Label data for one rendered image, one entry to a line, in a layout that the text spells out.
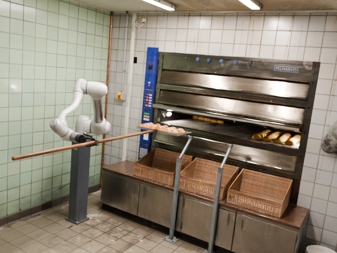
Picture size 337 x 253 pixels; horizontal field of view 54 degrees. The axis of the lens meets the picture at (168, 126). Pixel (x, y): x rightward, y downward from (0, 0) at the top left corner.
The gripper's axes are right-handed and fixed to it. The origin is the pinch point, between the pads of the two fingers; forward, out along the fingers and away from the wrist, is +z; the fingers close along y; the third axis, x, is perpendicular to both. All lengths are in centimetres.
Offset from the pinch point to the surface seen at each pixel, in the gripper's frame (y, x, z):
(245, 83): -62, -154, 79
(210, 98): -39, -156, 39
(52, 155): 51, -64, -125
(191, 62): -80, -156, 7
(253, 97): -48, -154, 90
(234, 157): 24, -151, 79
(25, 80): -42, -23, -126
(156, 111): -13, -155, -35
